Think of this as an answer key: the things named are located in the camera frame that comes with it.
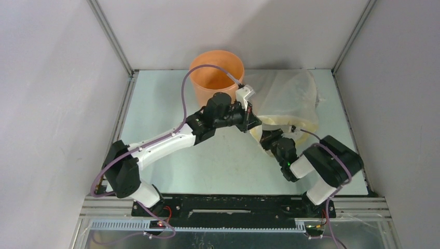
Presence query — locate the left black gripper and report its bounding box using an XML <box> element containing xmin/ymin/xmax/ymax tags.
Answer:
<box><xmin>214</xmin><ymin>100</ymin><xmax>262</xmax><ymax>134</ymax></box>

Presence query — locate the translucent yellowish plastic bag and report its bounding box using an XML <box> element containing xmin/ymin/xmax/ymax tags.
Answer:
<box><xmin>244</xmin><ymin>69</ymin><xmax>319</xmax><ymax>145</ymax></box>

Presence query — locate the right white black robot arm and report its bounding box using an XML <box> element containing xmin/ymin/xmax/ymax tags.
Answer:
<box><xmin>259</xmin><ymin>129</ymin><xmax>364</xmax><ymax>217</ymax></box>

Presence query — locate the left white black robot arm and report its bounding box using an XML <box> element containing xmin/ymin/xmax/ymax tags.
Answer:
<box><xmin>103</xmin><ymin>87</ymin><xmax>261</xmax><ymax>216</ymax></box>

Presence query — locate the orange plastic trash bin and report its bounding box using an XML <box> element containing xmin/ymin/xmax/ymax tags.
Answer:
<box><xmin>189</xmin><ymin>50</ymin><xmax>245</xmax><ymax>107</ymax></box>

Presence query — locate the right small circuit board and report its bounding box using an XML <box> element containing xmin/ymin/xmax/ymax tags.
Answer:
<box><xmin>306</xmin><ymin>224</ymin><xmax>325</xmax><ymax>230</ymax></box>

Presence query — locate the small circuit board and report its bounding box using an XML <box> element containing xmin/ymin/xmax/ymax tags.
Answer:
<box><xmin>306</xmin><ymin>224</ymin><xmax>325</xmax><ymax>230</ymax></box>
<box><xmin>149</xmin><ymin>220</ymin><xmax>168</xmax><ymax>229</ymax></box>

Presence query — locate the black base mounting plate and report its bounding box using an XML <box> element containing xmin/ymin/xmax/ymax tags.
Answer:
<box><xmin>153</xmin><ymin>193</ymin><xmax>336</xmax><ymax>230</ymax></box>

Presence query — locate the left small circuit board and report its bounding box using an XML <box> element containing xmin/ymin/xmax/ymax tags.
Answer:
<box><xmin>149</xmin><ymin>220</ymin><xmax>168</xmax><ymax>229</ymax></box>

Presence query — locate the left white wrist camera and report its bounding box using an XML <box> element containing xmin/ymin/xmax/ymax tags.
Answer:
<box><xmin>236</xmin><ymin>85</ymin><xmax>255</xmax><ymax>110</ymax></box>

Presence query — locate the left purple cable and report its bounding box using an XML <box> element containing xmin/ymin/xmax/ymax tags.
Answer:
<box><xmin>90</xmin><ymin>64</ymin><xmax>241</xmax><ymax>198</ymax></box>

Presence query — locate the right aluminium corner post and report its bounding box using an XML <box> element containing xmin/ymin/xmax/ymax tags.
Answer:
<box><xmin>331</xmin><ymin>0</ymin><xmax>378</xmax><ymax>76</ymax></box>

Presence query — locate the aluminium corner post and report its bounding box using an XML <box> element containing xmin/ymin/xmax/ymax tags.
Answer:
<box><xmin>87</xmin><ymin>0</ymin><xmax>134</xmax><ymax>75</ymax></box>
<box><xmin>331</xmin><ymin>0</ymin><xmax>378</xmax><ymax>76</ymax></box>

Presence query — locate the aluminium frame rail front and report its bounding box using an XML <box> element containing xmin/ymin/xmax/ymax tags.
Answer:
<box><xmin>79</xmin><ymin>194</ymin><xmax>391</xmax><ymax>232</ymax></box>

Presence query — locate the left aluminium corner post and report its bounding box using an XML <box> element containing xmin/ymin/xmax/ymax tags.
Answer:
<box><xmin>87</xmin><ymin>0</ymin><xmax>134</xmax><ymax>75</ymax></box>

